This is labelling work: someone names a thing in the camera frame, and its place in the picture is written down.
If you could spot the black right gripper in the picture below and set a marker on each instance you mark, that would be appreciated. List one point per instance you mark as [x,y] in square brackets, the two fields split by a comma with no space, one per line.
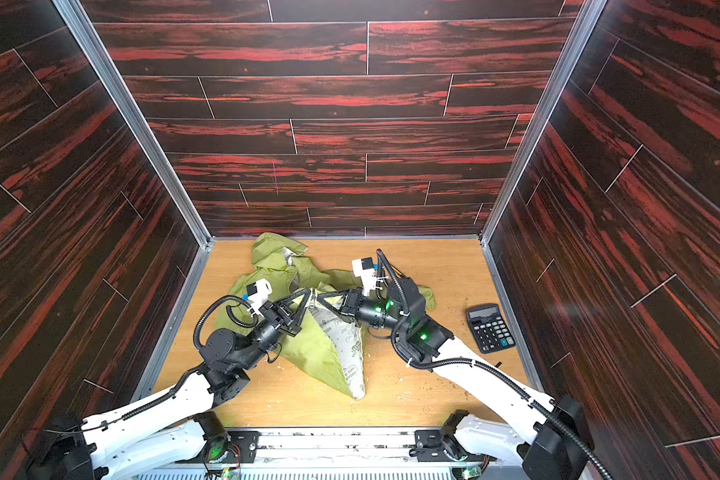
[348,303]

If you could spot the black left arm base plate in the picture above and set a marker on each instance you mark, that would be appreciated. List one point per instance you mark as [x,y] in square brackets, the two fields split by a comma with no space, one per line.
[239,447]

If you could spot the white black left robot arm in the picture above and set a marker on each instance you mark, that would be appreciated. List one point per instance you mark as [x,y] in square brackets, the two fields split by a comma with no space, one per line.
[178,423]

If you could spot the aluminium corner post left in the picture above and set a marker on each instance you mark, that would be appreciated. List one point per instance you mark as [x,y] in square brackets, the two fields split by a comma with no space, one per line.
[93,48]

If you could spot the aluminium front rail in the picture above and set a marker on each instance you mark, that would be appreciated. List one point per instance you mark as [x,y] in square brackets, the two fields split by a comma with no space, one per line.
[287,452]

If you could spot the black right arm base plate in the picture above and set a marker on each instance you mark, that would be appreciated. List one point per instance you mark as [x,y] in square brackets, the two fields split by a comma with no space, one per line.
[431,445]

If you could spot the green zip jacket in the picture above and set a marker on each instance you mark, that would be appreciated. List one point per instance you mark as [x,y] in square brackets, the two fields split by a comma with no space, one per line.
[327,349]

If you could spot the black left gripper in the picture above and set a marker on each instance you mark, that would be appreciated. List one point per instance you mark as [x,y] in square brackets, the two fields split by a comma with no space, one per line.
[284,314]

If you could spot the black desk calculator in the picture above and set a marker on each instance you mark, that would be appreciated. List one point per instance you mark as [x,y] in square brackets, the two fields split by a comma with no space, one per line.
[489,329]

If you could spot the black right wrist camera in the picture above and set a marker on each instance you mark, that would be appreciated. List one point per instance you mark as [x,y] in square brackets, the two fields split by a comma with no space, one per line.
[367,271]

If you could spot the aluminium corner post right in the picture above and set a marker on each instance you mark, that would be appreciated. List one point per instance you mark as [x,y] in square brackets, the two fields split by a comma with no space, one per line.
[574,46]

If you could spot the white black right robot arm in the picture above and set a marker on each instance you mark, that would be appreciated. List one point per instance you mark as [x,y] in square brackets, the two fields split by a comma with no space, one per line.
[547,438]

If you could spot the aluminium corner post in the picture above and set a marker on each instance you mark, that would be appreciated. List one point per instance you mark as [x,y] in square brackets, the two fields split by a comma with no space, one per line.
[574,46]
[93,48]

